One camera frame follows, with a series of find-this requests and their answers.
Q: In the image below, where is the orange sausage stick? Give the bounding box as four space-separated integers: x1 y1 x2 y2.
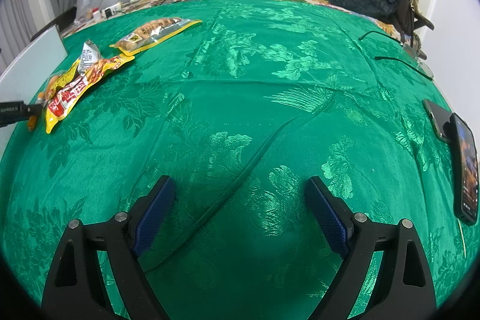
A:
27 115 38 132

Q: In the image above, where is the yellow red chicken snack pouch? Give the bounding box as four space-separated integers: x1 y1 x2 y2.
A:
45 54 135 134

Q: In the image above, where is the grey triangular snack packet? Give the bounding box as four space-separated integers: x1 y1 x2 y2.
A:
76 40 102 74

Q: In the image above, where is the yellow bag of round snacks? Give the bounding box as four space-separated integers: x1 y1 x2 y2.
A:
110 17 202 56

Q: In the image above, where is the white cardboard box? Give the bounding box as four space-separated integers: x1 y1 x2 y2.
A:
1 26 67 151

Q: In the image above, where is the clear plastic bag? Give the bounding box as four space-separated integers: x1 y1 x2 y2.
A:
74 0 103 24

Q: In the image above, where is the small white red-capped bottle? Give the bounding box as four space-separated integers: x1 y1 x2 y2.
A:
92 8 102 22

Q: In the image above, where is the white power strip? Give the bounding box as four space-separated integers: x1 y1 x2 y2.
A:
101 1 122 19

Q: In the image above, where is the black smartphone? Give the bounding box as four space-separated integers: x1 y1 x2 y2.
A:
450 113 479 226

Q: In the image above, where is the green floral bedspread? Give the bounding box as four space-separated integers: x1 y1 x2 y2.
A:
1 0 479 319

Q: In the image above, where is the black jacket pile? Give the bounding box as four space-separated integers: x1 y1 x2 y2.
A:
329 0 434 38

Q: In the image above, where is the black cable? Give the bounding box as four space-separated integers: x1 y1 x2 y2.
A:
358 29 435 81

